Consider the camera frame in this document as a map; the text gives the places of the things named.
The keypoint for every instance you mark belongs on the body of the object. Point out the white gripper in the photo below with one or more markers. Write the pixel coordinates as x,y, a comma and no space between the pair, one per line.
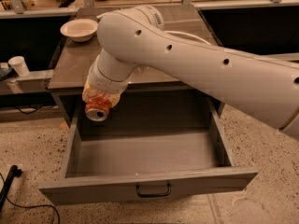
100,82

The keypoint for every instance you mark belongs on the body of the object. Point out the crushed red coke can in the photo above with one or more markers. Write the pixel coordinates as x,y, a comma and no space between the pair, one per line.
97,107

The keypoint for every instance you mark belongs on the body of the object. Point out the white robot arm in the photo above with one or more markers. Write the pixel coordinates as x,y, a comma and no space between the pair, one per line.
263,88

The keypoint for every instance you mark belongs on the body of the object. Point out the open grey top drawer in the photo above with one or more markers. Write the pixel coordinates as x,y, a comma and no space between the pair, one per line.
150,138

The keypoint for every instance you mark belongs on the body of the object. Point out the white bowl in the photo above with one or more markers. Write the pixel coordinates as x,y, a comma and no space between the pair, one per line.
79,30

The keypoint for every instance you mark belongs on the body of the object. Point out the white paper cup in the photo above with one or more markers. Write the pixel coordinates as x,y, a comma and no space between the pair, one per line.
19,65

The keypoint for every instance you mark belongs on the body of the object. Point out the black drawer handle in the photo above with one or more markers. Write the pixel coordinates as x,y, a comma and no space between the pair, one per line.
153,191

